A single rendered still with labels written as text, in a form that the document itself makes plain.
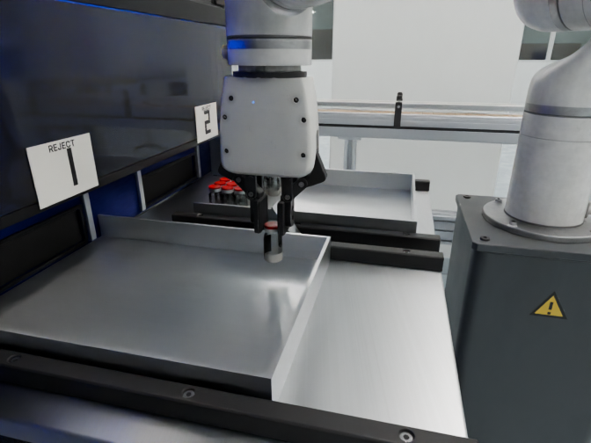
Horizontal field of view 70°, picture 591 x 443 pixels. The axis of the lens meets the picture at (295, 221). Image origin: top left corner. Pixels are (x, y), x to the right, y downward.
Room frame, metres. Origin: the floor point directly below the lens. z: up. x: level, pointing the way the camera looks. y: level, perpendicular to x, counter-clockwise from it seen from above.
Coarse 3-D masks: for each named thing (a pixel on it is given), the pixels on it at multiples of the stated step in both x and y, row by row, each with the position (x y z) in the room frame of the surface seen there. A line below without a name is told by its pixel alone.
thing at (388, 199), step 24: (312, 192) 0.77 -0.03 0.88; (336, 192) 0.77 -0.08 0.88; (360, 192) 0.77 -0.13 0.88; (384, 192) 0.77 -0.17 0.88; (408, 192) 0.77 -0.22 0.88; (240, 216) 0.60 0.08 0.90; (312, 216) 0.58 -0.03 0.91; (336, 216) 0.57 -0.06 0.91; (360, 216) 0.56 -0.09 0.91; (384, 216) 0.65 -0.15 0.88; (408, 216) 0.65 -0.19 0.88
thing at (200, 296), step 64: (128, 256) 0.50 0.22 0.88; (192, 256) 0.50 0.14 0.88; (256, 256) 0.50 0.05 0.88; (320, 256) 0.43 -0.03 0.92; (0, 320) 0.35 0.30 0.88; (64, 320) 0.35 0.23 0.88; (128, 320) 0.35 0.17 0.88; (192, 320) 0.35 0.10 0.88; (256, 320) 0.35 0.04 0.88; (192, 384) 0.25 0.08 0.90; (256, 384) 0.24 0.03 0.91
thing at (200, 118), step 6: (198, 108) 0.72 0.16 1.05; (204, 108) 0.75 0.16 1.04; (210, 108) 0.77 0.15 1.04; (198, 114) 0.72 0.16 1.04; (204, 114) 0.75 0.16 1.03; (210, 114) 0.77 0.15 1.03; (198, 120) 0.72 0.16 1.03; (204, 120) 0.74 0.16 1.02; (210, 120) 0.77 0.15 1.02; (216, 120) 0.79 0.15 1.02; (198, 126) 0.72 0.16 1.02; (204, 126) 0.74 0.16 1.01; (210, 126) 0.77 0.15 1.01; (216, 126) 0.79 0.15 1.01; (198, 132) 0.72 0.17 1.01; (204, 132) 0.74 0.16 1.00; (216, 132) 0.79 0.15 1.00; (198, 138) 0.72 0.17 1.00; (204, 138) 0.74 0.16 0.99
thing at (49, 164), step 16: (48, 144) 0.41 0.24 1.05; (64, 144) 0.43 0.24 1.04; (80, 144) 0.45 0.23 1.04; (32, 160) 0.39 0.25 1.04; (48, 160) 0.40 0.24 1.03; (64, 160) 0.42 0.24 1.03; (80, 160) 0.45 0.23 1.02; (48, 176) 0.40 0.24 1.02; (64, 176) 0.42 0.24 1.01; (80, 176) 0.44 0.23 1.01; (96, 176) 0.46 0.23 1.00; (48, 192) 0.40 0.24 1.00; (64, 192) 0.42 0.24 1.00
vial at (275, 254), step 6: (264, 228) 0.45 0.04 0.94; (264, 234) 0.45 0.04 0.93; (270, 234) 0.44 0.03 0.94; (276, 234) 0.44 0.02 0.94; (270, 240) 0.44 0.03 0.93; (276, 240) 0.44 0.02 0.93; (270, 246) 0.44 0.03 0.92; (276, 246) 0.44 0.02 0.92; (270, 252) 0.44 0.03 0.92; (276, 252) 0.44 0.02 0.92; (264, 258) 0.45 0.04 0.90; (270, 258) 0.44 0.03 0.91; (276, 258) 0.44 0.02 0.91
